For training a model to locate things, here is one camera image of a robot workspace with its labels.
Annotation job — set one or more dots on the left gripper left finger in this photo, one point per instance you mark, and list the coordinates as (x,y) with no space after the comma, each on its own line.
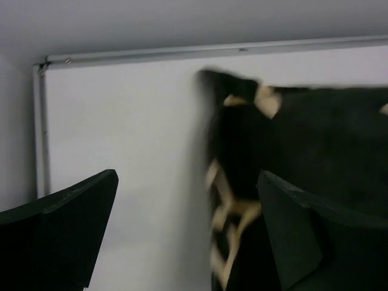
(53,243)

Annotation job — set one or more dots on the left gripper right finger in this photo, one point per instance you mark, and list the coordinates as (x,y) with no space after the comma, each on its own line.
(319,245)

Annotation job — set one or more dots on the black floral pillowcase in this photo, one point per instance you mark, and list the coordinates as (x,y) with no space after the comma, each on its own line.
(328,141)

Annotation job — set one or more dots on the aluminium table edge rail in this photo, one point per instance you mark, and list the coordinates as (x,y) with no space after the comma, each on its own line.
(141,113)

